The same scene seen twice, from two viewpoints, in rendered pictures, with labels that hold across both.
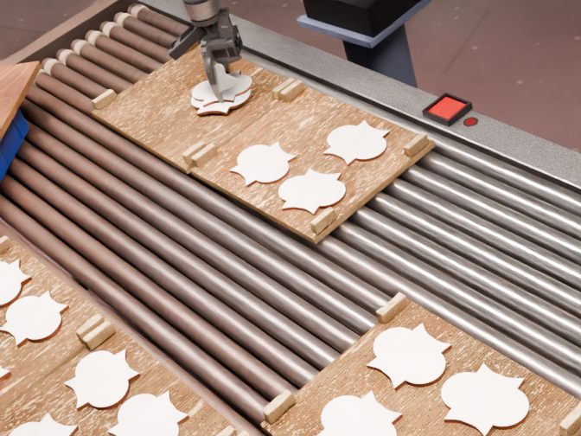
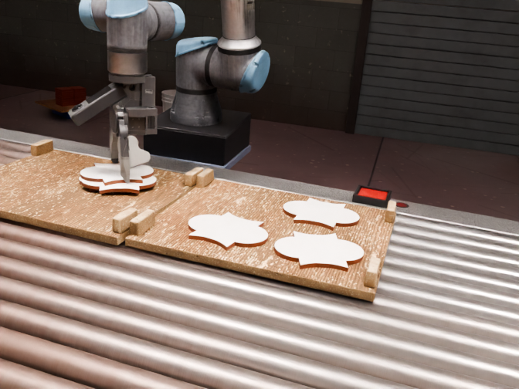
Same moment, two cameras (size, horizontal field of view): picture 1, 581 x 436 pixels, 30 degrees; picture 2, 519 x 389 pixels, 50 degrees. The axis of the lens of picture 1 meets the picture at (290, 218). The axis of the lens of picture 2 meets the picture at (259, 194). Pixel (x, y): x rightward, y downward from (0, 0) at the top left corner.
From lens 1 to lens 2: 163 cm
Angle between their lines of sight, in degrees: 42
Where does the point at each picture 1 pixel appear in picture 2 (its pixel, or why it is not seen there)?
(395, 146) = (363, 216)
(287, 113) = (211, 194)
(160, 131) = (50, 208)
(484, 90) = not seen: hidden behind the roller
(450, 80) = not seen: hidden behind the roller
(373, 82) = (273, 181)
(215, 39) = (133, 106)
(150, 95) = (13, 180)
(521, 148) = (473, 220)
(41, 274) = not seen: outside the picture
